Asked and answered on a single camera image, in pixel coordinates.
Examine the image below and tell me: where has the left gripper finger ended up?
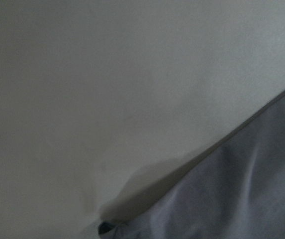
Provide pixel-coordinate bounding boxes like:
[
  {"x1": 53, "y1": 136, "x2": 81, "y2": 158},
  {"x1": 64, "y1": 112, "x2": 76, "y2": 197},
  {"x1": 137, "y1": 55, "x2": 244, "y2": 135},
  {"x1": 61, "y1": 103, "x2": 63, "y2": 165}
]
[{"x1": 98, "y1": 222, "x2": 117, "y2": 236}]

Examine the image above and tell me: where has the brown t-shirt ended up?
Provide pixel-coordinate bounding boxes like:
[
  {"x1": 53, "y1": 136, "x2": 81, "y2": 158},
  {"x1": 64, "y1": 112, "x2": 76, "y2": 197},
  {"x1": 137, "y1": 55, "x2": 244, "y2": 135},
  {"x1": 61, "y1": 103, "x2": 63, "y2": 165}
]
[{"x1": 100, "y1": 91, "x2": 285, "y2": 239}]

